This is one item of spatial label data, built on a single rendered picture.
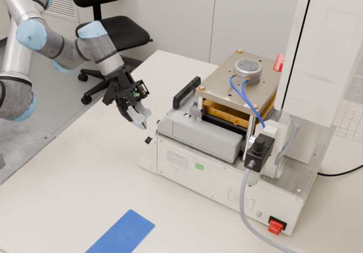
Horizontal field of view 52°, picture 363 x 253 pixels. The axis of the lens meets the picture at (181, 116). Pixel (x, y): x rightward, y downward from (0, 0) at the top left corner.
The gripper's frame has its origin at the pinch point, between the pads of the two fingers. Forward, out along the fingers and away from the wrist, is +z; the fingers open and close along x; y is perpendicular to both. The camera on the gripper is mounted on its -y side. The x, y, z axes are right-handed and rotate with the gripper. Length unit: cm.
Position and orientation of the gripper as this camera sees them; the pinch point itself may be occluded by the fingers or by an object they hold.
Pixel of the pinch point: (142, 126)
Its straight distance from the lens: 122.4
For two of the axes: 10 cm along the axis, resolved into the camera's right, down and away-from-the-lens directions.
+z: 4.6, 8.4, 2.8
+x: 5.1, -5.1, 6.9
